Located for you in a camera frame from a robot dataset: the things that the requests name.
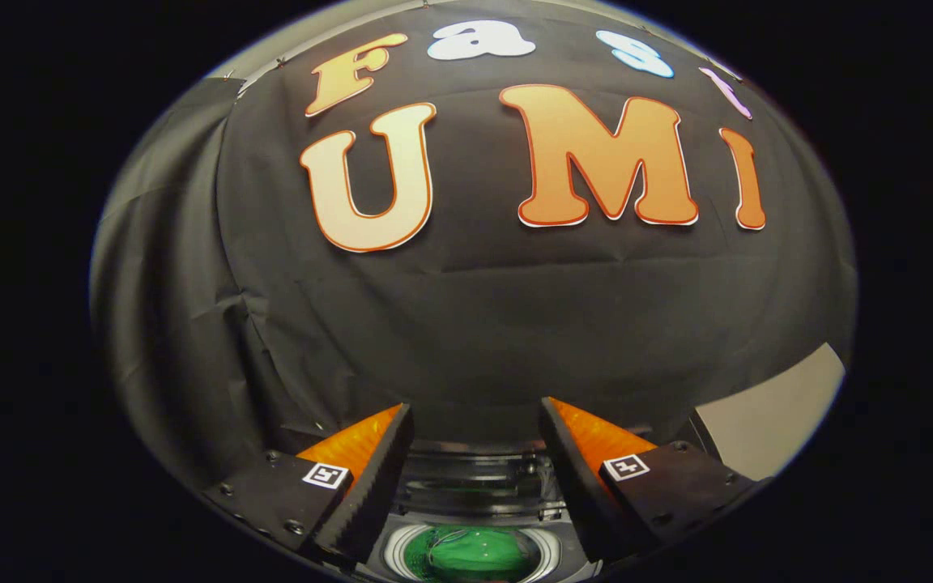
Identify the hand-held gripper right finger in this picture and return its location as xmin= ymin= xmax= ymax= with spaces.
xmin=538 ymin=397 xmax=759 ymax=564

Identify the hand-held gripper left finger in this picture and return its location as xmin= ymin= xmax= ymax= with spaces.
xmin=203 ymin=402 xmax=416 ymax=564

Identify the dark washing machine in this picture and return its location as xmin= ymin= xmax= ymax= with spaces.
xmin=365 ymin=437 xmax=605 ymax=583

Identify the dark washing machine lid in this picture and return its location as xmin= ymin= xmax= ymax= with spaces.
xmin=398 ymin=441 xmax=566 ymax=521

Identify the green polo shirt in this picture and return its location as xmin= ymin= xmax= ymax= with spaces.
xmin=403 ymin=526 xmax=544 ymax=583

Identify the black backdrop cloth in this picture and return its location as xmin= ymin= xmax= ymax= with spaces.
xmin=90 ymin=0 xmax=858 ymax=519

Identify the row of black cloth clips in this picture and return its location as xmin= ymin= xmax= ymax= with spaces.
xmin=222 ymin=0 xmax=435 ymax=82

